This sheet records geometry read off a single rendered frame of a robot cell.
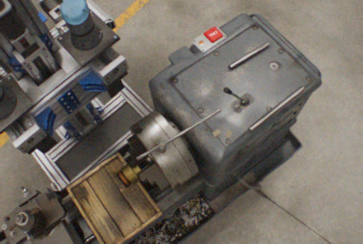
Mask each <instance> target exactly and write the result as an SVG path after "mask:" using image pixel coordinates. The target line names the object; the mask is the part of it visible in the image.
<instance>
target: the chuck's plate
mask: <svg viewBox="0 0 363 244"><path fill-rule="evenodd" d="M148 115H149V116H151V117H152V118H153V119H154V121H155V122H157V123H158V124H159V126H160V127H161V129H162V130H163V131H164V132H165V133H166V134H167V136H168V137H169V138H171V137H173V136H175V135H176V134H177V132H176V131H175V130H174V129H173V127H172V126H171V125H170V124H169V123H168V122H167V120H166V119H165V118H164V117H163V116H162V115H160V113H158V112H157V111H153V112H151V113H149V114H148ZM172 142H173V143H174V145H175V148H176V149H177V150H178V151H179V153H180V154H181V155H182V158H183V159H184V161H185V162H186V164H187V166H188V167H189V170H190V173H191V177H193V176H194V175H195V174H196V173H197V172H199V169H198V167H197V165H196V163H195V160H194V158H193V156H192V155H191V153H190V152H189V149H188V148H187V146H186V145H185V144H184V143H183V141H182V139H181V138H180V136H179V137H178V138H176V139H175V140H173V141H172Z"/></svg>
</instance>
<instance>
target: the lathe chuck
mask: <svg viewBox="0 0 363 244"><path fill-rule="evenodd" d="M136 128H141V129H142V133H140V134H137V135H136V136H137V137H138V138H139V140H140V142H141V143H142V145H143V147H144V148H145V149H146V151H148V150H150V149H152V148H154V147H156V146H157V144H159V143H160V142H161V141H164V142H165V141H166V140H168V139H169V137H168V136H167V134H166V133H165V132H164V131H163V130H162V129H161V127H160V126H159V124H158V123H157V122H155V121H154V119H153V118H152V117H151V116H149V115H146V116H145V117H143V118H142V119H140V121H137V122H136V123H134V124H133V125H132V126H131V127H130V128H129V129H130V132H131V133H132V135H135V134H134V130H135V129H136ZM165 147H166V148H165V150H164V151H163V152H159V151H158V150H155V151H154V152H152V153H151V154H149V156H150V157H151V158H152V160H153V161H152V162H151V163H152V165H154V164H155V165H156V166H157V167H158V169H159V170H160V172H162V174H163V175H164V177H165V178H166V179H167V180H168V182H169V184H171V185H170V188H171V189H173V188H172V187H175V184H178V186H177V187H175V188H174V189H173V190H175V189H176V188H178V187H179V186H181V185H182V184H183V183H185V182H186V181H187V180H188V179H189V178H191V173H190V170H189V167H188V166H187V164H186V162H185V161H184V159H183V158H182V155H181V154H180V153H179V151H178V150H177V149H176V148H175V145H174V143H173V142H170V143H168V144H166V145H165Z"/></svg>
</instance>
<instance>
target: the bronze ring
mask: <svg viewBox="0 0 363 244"><path fill-rule="evenodd" d="M142 172H143V170H142V168H141V167H140V166H139V165H136V166H135V167H132V165H130V164H129V163H128V162H127V163H126V165H125V166H123V167H122V168H121V170H120V171H118V172H117V173H116V174H117V176H118V178H119V179H120V180H121V181H122V184H124V185H125V186H126V187H127V188H128V187H129V186H131V184H135V183H136V182H138V181H141V179H140V177H139V176H138V175H139V174H141V173H142Z"/></svg>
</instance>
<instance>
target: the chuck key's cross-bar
mask: <svg viewBox="0 0 363 244"><path fill-rule="evenodd" d="M219 112H221V109H220V108H219V109H217V110H216V111H214V112H213V113H211V114H210V115H207V116H205V117H204V118H202V119H201V120H200V121H198V122H196V123H194V124H193V125H191V126H189V127H188V128H187V129H184V130H183V131H182V132H180V133H178V134H176V135H175V136H173V137H171V138H170V139H168V140H166V141H165V143H166V144H168V143H170V142H172V141H173V140H175V139H176V138H178V137H179V136H182V135H183V134H185V133H186V132H188V131H189V130H191V129H193V128H195V127H197V125H199V124H201V123H203V122H204V121H206V120H208V119H209V118H210V117H212V116H214V115H216V114H217V113H219ZM160 148H161V147H160V146H159V145H158V146H156V147H154V148H152V149H150V150H148V151H147V152H145V153H144V154H142V155H140V156H138V157H136V159H137V160H141V159H142V158H143V157H145V156H147V155H149V154H151V153H153V152H154V151H155V150H157V149H160Z"/></svg>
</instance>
